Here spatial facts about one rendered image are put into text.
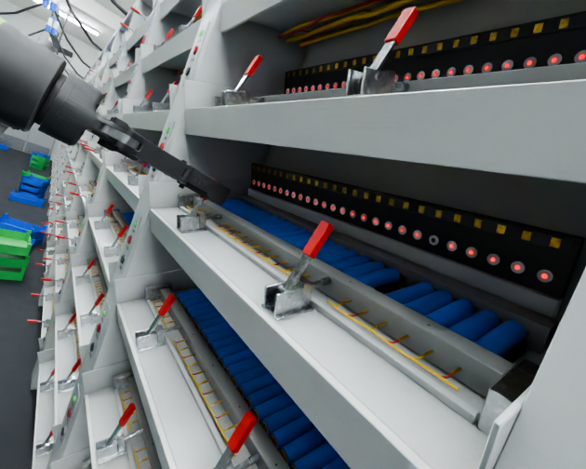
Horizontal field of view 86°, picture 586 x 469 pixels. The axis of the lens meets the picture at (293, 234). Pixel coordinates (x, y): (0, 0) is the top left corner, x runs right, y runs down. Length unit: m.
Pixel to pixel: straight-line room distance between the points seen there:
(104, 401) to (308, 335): 0.58
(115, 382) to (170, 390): 0.30
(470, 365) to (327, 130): 0.21
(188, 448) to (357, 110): 0.38
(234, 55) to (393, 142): 0.51
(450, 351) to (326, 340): 0.09
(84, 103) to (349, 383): 0.38
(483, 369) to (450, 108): 0.16
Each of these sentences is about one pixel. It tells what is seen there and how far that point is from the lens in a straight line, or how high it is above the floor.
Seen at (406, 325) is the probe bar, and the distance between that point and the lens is 0.27.
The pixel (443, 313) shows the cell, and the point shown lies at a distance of 0.30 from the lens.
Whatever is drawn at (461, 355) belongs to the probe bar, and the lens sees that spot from 0.25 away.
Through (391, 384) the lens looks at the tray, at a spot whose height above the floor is 0.91.
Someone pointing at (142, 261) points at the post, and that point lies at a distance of 0.69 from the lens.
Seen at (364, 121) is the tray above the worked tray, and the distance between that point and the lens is 0.27.
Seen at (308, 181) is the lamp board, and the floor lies 1.05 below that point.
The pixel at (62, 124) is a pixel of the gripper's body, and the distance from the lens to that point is 0.44.
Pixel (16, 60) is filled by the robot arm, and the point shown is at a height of 1.03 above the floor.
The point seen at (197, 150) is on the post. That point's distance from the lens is 0.67.
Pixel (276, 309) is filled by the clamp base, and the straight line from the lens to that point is 0.28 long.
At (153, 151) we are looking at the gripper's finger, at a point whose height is 1.00.
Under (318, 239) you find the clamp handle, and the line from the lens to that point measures 0.28.
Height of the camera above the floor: 1.00
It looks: 4 degrees down
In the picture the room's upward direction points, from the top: 21 degrees clockwise
